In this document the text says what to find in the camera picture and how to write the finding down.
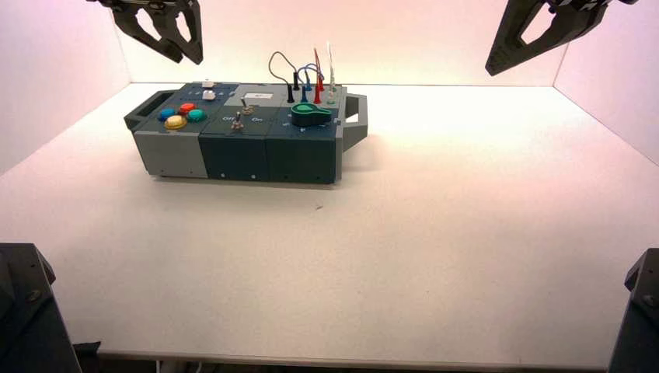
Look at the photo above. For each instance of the grey and teal control box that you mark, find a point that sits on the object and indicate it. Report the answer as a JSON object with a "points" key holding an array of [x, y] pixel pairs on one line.
{"points": [[231, 149]]}

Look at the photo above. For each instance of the white rocker switch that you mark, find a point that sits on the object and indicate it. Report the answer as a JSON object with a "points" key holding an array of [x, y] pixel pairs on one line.
{"points": [[208, 83], [208, 95]]}

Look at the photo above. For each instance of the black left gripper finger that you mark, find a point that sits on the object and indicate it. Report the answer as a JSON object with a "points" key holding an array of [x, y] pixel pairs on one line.
{"points": [[129, 28], [194, 36]]}

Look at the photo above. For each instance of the red round push button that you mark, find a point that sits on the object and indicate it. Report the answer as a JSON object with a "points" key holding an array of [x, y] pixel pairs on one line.
{"points": [[186, 108]]}

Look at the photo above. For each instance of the blue round push button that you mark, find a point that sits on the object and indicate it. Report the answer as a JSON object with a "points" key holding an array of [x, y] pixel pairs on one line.
{"points": [[166, 114]]}

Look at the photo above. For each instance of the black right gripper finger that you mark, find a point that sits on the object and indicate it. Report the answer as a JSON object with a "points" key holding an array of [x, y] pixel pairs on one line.
{"points": [[507, 41], [571, 31]]}

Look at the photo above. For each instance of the white label sticker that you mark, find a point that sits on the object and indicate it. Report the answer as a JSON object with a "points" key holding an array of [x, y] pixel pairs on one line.
{"points": [[258, 96]]}

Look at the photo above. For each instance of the metal toggle switch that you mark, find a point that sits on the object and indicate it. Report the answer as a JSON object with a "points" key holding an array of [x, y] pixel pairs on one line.
{"points": [[237, 123], [247, 108]]}

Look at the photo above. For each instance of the green rotary knob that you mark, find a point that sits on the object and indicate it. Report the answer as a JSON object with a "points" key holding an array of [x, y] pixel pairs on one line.
{"points": [[308, 115]]}

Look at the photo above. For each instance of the yellow round push button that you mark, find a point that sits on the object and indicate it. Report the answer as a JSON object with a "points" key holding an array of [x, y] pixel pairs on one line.
{"points": [[175, 122]]}

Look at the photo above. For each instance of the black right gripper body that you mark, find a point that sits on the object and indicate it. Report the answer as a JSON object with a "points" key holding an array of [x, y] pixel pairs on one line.
{"points": [[592, 5]]}

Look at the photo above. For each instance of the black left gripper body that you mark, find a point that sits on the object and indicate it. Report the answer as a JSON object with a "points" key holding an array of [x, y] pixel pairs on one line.
{"points": [[154, 3]]}

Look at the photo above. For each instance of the green round push button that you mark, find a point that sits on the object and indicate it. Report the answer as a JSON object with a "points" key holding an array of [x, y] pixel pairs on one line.
{"points": [[197, 116]]}

